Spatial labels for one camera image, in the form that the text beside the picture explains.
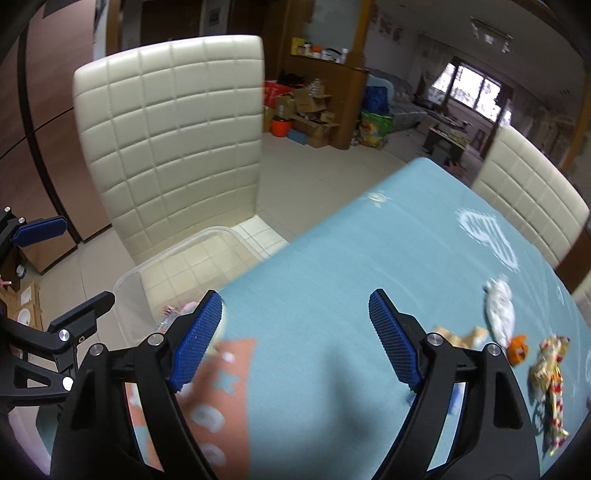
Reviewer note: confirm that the pink crumpled wrapper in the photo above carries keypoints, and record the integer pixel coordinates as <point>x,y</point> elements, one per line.
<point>171,313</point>

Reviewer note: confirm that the wooden partition cabinet left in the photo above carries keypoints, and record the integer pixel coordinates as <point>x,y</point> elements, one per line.
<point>345,81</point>

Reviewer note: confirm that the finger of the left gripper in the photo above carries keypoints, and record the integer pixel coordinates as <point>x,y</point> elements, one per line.
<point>80,323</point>
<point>29,233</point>

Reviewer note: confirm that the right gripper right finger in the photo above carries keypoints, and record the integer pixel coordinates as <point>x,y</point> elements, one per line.
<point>495,438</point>

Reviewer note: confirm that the cream chair left side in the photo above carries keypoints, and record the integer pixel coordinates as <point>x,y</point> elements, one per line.
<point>172,135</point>

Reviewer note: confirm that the clear plastic bin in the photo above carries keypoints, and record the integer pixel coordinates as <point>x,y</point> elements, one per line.
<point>183,273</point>

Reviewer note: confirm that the teal printed tablecloth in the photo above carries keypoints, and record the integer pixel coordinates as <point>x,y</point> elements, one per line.
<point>301,386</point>

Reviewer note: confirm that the pile of cardboard boxes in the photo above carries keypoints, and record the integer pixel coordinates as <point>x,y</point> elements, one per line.
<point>299,113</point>

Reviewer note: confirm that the grey sofa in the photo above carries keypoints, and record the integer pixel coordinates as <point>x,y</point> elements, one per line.
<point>405,114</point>

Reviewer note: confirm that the cream chair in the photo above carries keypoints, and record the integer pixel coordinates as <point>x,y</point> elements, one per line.
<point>582,298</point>
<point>172,135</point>
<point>522,184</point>

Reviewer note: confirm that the beige drink carton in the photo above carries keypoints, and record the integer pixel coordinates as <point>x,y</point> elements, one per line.
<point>475,339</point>

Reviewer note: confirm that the cardboard box on floor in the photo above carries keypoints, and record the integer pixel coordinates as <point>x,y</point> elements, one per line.
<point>23,306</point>

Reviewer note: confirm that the cream chair far middle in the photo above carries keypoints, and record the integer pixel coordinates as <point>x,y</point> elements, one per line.
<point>522,184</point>

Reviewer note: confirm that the window with grille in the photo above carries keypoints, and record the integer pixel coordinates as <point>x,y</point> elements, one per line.
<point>469,87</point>

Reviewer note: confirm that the white crumpled tissue bag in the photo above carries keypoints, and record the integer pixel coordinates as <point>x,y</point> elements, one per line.
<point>499,310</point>

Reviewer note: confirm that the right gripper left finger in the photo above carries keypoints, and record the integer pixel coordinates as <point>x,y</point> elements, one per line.
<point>95,437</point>

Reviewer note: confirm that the orange peel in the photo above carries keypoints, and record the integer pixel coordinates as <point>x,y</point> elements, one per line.
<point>517,350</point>

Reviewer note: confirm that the ceiling lamp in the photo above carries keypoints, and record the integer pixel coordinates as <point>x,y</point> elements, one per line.
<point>491,35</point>

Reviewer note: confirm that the coffee table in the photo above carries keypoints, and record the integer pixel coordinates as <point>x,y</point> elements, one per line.
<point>442,149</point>

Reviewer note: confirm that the colourful shopping bag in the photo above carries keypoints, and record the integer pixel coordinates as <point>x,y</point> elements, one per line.
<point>374,129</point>

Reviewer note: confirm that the red gold snack wrapper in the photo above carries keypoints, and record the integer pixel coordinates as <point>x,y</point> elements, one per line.
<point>547,383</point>

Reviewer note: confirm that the cream chair far right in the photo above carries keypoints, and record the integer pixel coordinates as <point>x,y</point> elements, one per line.
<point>582,298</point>

